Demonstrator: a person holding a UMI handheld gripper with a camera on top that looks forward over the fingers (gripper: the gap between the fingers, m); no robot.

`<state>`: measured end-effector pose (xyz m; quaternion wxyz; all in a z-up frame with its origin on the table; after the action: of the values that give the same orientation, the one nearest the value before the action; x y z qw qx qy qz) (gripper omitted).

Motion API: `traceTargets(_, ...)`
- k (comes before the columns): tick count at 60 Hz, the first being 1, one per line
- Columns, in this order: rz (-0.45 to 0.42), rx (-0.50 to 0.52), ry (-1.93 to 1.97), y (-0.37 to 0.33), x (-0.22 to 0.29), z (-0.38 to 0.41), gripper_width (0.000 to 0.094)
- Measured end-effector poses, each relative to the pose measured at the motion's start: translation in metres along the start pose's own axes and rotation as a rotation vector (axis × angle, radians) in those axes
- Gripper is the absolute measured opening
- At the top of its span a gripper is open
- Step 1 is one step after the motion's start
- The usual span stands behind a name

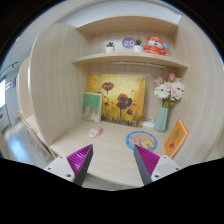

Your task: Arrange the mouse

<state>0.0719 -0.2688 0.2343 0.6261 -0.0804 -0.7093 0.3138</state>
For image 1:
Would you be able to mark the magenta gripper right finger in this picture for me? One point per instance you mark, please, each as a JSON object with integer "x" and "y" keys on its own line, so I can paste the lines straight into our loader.
{"x": 146, "y": 163}

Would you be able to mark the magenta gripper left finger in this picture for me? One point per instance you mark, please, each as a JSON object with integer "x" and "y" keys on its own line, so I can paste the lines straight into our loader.
{"x": 79, "y": 162}

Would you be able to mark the round cartoon mouse pad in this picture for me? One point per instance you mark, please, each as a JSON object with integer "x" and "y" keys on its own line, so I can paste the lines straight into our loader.
{"x": 143, "y": 139}

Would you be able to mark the white power strip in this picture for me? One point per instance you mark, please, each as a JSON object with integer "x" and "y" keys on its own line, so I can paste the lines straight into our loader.
{"x": 148, "y": 122}

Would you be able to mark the teal ceramic vase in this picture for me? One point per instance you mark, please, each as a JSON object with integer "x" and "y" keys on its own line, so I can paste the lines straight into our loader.
{"x": 160, "y": 124}

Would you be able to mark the orange book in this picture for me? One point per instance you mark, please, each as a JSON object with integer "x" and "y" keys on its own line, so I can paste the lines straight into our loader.
{"x": 176, "y": 139}

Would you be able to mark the wooden chair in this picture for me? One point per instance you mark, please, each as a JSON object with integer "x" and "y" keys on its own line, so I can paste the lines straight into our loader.
{"x": 34, "y": 135}

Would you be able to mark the green book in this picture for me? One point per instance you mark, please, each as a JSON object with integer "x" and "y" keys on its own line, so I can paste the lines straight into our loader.
{"x": 92, "y": 106}

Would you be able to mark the yellow poppy flower painting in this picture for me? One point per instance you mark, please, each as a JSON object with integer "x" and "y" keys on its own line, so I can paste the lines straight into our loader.
{"x": 122, "y": 97}

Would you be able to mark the pink white flower bouquet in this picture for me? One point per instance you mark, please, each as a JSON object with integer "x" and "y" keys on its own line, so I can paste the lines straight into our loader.
{"x": 169, "y": 89}

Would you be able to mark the wooden desk shelf unit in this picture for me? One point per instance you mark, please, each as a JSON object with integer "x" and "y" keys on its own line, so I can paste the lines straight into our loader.
{"x": 120, "y": 57}

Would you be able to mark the right small potted plant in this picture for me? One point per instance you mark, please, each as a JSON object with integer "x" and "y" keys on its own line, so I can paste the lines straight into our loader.
{"x": 138, "y": 46}

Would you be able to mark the small potted plant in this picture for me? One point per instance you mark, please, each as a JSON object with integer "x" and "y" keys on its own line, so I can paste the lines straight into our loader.
{"x": 110, "y": 47}
{"x": 138, "y": 46}

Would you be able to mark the red fortune god doll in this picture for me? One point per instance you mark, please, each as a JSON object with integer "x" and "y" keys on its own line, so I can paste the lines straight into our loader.
{"x": 155, "y": 45}

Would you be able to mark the left small potted plant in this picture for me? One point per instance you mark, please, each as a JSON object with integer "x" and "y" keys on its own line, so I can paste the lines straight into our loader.
{"x": 110, "y": 47}

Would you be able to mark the purple round number sign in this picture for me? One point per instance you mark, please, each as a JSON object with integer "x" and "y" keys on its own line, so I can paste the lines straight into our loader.
{"x": 128, "y": 42}

